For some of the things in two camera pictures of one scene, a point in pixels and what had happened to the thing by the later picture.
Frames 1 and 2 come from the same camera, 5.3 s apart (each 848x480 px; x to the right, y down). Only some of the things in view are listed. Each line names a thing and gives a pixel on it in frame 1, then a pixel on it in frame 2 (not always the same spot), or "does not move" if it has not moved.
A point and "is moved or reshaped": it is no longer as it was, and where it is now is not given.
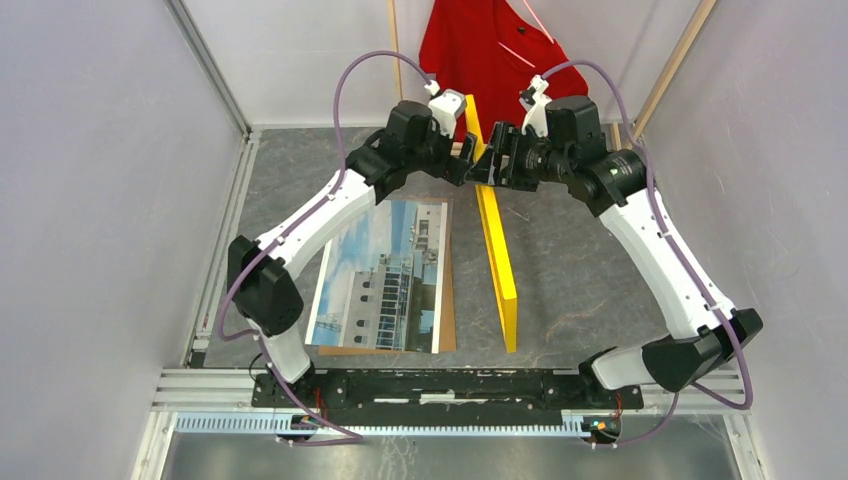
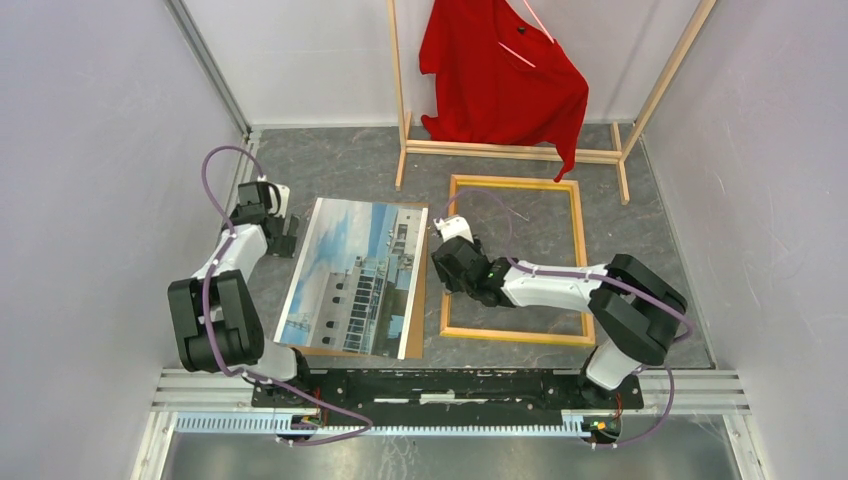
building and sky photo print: x=381 y=280 is moved or reshaped
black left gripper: x=453 y=169 -> x=284 y=245
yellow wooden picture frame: x=503 y=277 -> x=456 y=180
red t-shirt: x=482 y=49 does not move
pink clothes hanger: x=515 y=53 does not move
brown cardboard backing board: x=448 y=334 -> x=412 y=337
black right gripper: x=506 y=139 -> x=450 y=282
